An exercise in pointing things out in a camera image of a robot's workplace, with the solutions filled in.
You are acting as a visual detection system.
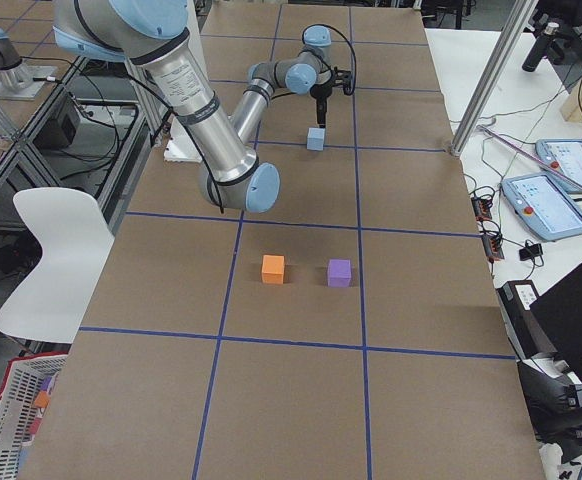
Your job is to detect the near teach pendant tablet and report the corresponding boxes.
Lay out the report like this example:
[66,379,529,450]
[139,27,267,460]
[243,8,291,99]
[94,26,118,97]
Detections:
[501,173,582,241]

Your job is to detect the teach pendant tablet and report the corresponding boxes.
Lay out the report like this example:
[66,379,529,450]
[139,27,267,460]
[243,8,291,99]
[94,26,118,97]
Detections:
[501,173,582,241]
[535,139,582,194]

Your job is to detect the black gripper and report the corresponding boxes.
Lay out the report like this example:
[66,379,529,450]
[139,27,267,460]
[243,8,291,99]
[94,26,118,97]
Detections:
[309,68,355,126]

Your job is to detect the aluminium frame post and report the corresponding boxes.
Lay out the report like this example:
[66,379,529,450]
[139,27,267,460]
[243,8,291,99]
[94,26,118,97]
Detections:
[449,0,537,157]

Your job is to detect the white plastic chair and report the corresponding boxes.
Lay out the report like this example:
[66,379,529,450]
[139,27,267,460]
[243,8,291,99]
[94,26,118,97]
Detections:
[0,187,114,344]

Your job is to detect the pink purple rod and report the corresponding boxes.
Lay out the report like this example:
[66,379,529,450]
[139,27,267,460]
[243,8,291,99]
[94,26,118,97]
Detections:
[476,124,582,209]

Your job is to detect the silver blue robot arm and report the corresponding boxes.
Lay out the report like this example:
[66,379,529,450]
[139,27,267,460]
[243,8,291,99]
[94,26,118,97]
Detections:
[53,1,356,213]

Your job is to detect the purple foam block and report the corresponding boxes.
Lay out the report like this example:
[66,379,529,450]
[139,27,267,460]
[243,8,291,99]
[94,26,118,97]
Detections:
[327,259,352,288]

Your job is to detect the orange terminal board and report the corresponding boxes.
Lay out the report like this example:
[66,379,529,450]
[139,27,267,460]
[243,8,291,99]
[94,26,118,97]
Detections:
[471,196,505,263]

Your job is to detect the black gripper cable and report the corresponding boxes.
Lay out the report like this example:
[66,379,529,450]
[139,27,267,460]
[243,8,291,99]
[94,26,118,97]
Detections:
[120,24,358,214]

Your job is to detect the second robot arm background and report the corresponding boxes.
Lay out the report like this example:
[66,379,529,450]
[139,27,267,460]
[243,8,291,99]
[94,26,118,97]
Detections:
[0,28,57,100]

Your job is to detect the light blue foam block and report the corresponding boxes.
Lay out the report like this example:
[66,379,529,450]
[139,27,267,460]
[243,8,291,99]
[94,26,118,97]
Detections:
[306,127,326,151]

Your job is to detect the black cylinder camera mount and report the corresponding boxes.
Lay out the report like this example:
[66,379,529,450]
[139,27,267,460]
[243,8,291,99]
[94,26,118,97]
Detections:
[522,20,564,72]

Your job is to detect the orange foam block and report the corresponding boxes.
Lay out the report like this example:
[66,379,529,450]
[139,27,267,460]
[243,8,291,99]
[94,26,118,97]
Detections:
[261,254,285,285]

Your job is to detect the black device with label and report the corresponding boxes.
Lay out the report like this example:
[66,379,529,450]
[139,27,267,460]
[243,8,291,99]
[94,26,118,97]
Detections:
[497,280,557,359]

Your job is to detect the white perforated plastic basket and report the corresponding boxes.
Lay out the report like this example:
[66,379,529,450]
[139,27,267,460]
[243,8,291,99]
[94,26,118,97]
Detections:
[0,353,67,479]

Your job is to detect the far teach pendant tablet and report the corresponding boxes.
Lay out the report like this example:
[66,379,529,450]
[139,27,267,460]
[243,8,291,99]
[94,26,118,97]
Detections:
[535,139,582,194]

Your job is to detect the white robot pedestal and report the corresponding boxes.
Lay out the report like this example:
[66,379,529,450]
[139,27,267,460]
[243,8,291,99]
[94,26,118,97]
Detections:
[165,0,207,163]

